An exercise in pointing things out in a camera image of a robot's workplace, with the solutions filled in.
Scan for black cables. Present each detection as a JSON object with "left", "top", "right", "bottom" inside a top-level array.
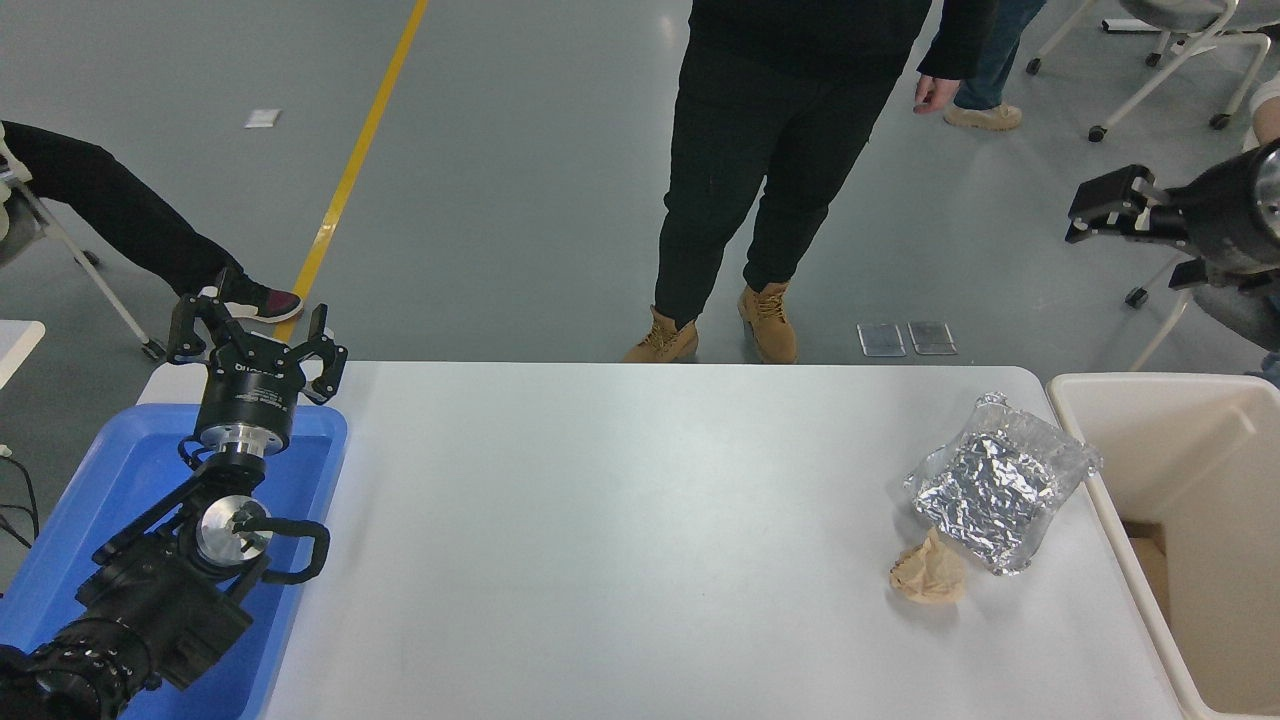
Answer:
[{"left": 0, "top": 445, "right": 42, "bottom": 551}]

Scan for grey-seated wheeled chair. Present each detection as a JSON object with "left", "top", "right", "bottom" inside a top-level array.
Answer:
[{"left": 1125, "top": 270, "right": 1280, "bottom": 373}]

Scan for walking person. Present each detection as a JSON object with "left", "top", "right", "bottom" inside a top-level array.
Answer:
[{"left": 943, "top": 0, "right": 1048, "bottom": 132}]

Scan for standing person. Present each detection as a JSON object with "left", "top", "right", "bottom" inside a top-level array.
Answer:
[{"left": 625, "top": 0, "right": 998, "bottom": 365}]

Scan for standing person's left hand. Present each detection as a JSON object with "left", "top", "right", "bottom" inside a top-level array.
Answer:
[{"left": 913, "top": 74, "right": 959, "bottom": 115}]

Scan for seated person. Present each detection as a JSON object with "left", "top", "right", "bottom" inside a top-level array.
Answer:
[{"left": 0, "top": 120, "right": 304, "bottom": 325}]

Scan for blue plastic tray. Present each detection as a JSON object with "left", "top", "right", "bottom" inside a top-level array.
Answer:
[{"left": 0, "top": 403, "right": 349, "bottom": 720}]

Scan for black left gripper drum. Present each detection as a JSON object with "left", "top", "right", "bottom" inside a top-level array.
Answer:
[{"left": 196, "top": 340, "right": 306, "bottom": 433}]

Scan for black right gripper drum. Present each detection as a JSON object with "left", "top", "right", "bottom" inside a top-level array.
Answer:
[{"left": 1163, "top": 142, "right": 1271, "bottom": 276}]

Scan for crumpled tan paper ball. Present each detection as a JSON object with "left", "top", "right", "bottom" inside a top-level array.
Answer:
[{"left": 889, "top": 527, "right": 968, "bottom": 605}]

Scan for small white table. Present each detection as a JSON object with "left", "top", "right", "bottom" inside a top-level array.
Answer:
[{"left": 0, "top": 321, "right": 47, "bottom": 391}]

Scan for foil plate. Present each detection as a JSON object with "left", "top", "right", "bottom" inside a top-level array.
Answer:
[{"left": 905, "top": 392, "right": 1103, "bottom": 577}]

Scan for large pale bin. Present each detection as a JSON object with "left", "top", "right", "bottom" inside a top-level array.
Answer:
[{"left": 1046, "top": 372, "right": 1280, "bottom": 720}]

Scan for white wheeled chair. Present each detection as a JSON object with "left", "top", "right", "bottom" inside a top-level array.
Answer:
[{"left": 1027, "top": 0, "right": 1277, "bottom": 143}]

